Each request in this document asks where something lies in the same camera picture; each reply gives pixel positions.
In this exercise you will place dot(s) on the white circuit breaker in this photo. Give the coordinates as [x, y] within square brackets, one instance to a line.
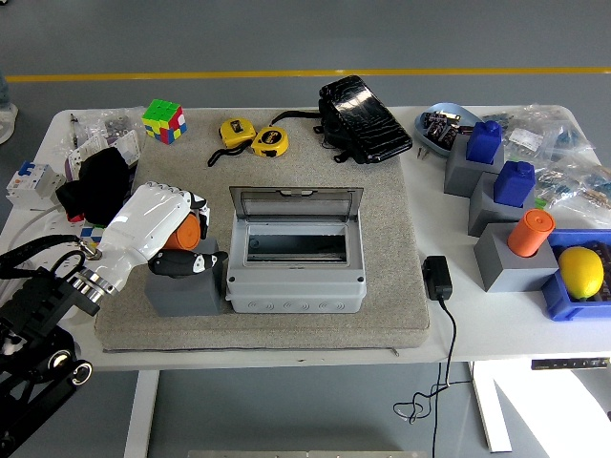
[33, 186]

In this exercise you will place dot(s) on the grey-brown mat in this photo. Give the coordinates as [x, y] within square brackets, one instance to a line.
[310, 329]

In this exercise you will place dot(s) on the green plastic piece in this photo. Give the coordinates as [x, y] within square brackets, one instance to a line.
[539, 202]

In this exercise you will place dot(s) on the black cloth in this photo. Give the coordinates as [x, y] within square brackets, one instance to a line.
[90, 181]

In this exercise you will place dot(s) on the blue plastic bin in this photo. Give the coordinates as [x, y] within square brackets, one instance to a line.
[558, 300]

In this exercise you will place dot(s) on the clear bags of screws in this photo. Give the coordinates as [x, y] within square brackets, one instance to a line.
[114, 124]

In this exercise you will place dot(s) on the grey holder block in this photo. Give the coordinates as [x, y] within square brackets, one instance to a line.
[186, 298]
[482, 210]
[458, 172]
[506, 272]

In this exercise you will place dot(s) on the person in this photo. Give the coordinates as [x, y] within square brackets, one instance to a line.
[6, 126]

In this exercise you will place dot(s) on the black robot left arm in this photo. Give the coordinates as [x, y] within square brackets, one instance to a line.
[33, 296]

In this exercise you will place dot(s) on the yellow tape measure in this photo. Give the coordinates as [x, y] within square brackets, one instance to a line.
[234, 131]
[269, 140]

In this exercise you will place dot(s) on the yellow lemon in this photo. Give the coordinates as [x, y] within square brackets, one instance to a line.
[580, 272]

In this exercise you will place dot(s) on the white plug packet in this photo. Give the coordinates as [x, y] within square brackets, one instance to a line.
[131, 149]

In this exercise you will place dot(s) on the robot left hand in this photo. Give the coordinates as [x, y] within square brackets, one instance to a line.
[143, 224]

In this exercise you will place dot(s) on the black glossy pouch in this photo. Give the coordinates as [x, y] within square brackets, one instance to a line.
[367, 124]

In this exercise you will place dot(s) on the blue block battery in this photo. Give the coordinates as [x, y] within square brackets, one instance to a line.
[483, 140]
[513, 183]

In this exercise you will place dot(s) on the light blue bowl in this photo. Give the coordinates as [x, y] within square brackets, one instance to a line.
[422, 136]

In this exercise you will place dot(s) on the black table control panel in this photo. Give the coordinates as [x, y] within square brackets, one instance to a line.
[570, 363]

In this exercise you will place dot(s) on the dark small components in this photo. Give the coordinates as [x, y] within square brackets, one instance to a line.
[441, 126]

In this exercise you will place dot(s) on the black power adapter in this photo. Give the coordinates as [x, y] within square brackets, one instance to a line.
[436, 279]

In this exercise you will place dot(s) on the grey electrical box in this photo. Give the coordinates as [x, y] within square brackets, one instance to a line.
[296, 291]

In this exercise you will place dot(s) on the colourful puzzle cube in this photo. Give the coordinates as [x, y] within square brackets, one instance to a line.
[90, 233]
[164, 121]

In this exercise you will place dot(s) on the thin metal screwdriver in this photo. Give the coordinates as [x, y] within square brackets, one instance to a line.
[74, 131]

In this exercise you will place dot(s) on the orange cylinder battery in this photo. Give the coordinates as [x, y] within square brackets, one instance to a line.
[530, 234]
[186, 234]

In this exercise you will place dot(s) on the clear bags of components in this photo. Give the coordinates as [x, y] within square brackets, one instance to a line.
[563, 143]

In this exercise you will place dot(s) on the white table leg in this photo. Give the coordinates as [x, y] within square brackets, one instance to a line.
[491, 420]
[141, 415]

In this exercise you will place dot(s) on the transparent hinged box lid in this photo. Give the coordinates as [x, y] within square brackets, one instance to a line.
[296, 205]

